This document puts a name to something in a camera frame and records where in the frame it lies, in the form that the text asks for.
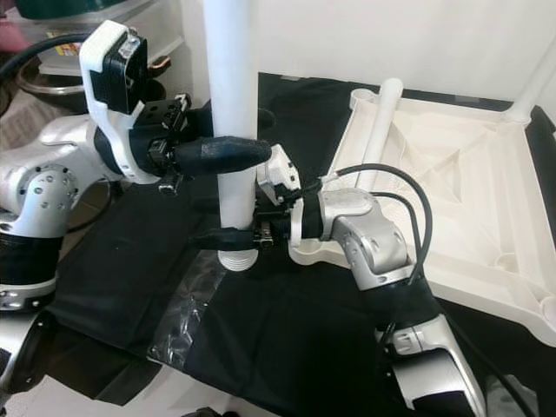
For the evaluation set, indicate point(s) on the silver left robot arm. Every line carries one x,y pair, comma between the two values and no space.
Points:
43,187

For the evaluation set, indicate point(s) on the white plastic table top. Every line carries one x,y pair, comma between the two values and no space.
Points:
443,182

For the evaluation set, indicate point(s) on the pink plastic basin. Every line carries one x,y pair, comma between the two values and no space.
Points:
10,36

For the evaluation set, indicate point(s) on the pink cloth covered table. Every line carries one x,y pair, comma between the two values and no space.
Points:
22,113

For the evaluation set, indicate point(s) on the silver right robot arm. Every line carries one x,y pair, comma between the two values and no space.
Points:
365,234

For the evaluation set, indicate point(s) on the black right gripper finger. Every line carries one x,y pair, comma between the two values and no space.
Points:
226,239

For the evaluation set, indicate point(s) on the clear plastic storage box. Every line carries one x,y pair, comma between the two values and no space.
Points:
52,39

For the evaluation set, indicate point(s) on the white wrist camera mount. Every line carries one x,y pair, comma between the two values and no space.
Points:
113,87
278,169

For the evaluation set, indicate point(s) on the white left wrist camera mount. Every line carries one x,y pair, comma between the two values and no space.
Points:
113,87

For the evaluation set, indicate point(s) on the green round container lid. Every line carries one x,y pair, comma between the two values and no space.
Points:
65,7

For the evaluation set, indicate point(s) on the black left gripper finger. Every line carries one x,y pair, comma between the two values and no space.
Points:
198,122
226,156

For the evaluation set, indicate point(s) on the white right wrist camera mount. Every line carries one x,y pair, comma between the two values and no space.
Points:
278,169

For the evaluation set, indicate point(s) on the large black wok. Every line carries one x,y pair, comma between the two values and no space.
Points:
52,85

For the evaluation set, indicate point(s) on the white plastic table leg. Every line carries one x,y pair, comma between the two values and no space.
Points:
234,95
534,87
380,130

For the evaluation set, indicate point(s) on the black tablecloth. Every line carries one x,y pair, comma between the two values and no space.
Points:
295,347

